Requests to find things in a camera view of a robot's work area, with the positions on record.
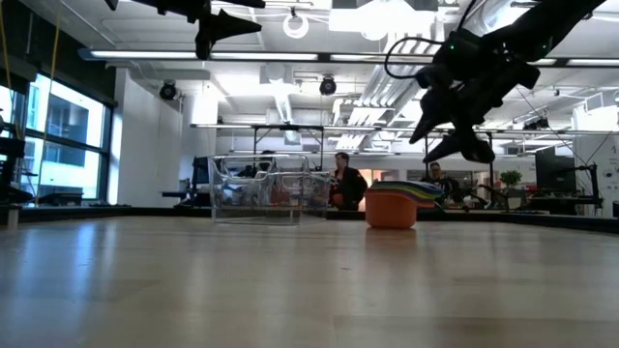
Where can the yellow measuring cup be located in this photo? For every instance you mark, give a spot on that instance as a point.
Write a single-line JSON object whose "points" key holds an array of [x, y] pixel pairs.
{"points": [[428, 198]]}

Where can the orange-red measuring cup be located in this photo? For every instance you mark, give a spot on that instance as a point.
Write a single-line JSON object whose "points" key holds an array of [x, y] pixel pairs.
{"points": [[389, 212]]}

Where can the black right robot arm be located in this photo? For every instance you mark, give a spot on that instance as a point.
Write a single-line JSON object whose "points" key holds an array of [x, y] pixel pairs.
{"points": [[556, 19]]}

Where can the black round ceiling fixture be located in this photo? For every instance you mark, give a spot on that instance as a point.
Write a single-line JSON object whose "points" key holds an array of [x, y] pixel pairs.
{"points": [[168, 91], [327, 86]]}

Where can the long ceiling light strip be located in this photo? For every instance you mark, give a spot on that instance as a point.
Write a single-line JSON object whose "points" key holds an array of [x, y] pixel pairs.
{"points": [[362, 58], [193, 54]]}

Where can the small potted plant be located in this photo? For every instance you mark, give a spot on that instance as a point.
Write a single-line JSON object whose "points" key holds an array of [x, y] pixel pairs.
{"points": [[511, 178]]}

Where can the large office window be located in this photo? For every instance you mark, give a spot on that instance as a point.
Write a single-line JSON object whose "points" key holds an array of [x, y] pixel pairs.
{"points": [[63, 121]]}

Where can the black aluminium table frame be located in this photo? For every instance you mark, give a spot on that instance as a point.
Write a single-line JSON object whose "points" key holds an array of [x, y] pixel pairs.
{"points": [[145, 212]]}

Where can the clear plastic basket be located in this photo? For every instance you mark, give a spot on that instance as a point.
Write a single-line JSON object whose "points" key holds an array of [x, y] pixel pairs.
{"points": [[261, 212]]}

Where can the person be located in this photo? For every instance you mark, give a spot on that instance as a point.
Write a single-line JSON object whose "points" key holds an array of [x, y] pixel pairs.
{"points": [[435, 170], [350, 186]]}

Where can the black computer monitor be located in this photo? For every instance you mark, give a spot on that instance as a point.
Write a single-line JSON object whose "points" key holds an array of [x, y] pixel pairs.
{"points": [[553, 169]]}

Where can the black background rig frame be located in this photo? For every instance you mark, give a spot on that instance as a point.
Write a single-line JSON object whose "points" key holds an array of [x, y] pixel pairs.
{"points": [[290, 127]]}

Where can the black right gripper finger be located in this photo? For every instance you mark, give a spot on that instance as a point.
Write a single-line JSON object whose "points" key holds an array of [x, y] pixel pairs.
{"points": [[435, 118], [471, 150]]}

